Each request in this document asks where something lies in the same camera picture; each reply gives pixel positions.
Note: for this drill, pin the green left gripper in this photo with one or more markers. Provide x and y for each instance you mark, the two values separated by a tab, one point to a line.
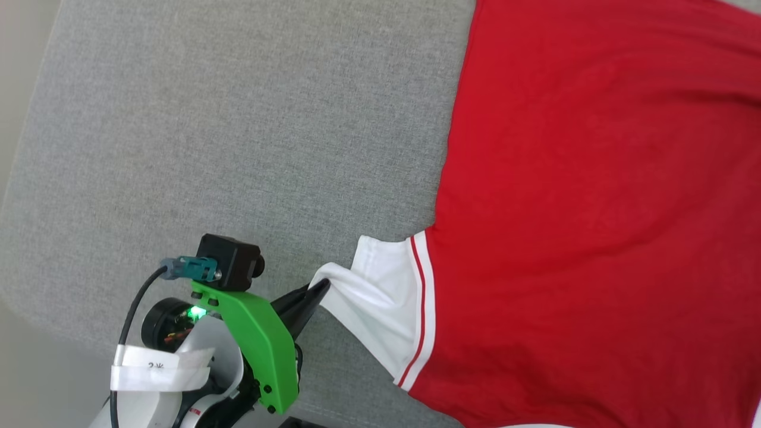
261	339

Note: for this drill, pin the red and white jersey shirt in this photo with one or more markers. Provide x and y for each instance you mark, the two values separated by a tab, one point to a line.
594	208

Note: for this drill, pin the white label tape strip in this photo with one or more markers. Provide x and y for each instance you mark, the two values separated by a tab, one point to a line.
154	371

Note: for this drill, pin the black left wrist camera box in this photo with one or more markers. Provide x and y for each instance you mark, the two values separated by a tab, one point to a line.
232	261

